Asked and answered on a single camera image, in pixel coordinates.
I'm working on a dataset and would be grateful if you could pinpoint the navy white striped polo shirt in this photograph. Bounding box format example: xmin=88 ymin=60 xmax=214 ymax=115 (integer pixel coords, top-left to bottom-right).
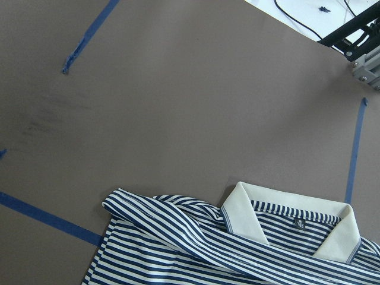
xmin=83 ymin=182 xmax=379 ymax=284

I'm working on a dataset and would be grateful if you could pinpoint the aluminium frame post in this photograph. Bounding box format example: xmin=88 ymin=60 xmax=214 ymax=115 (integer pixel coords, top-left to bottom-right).
xmin=353 ymin=50 xmax=379 ymax=91

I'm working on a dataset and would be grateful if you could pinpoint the black camera stand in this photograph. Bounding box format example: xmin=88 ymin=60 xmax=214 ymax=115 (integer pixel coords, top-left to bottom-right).
xmin=318 ymin=1 xmax=379 ymax=62

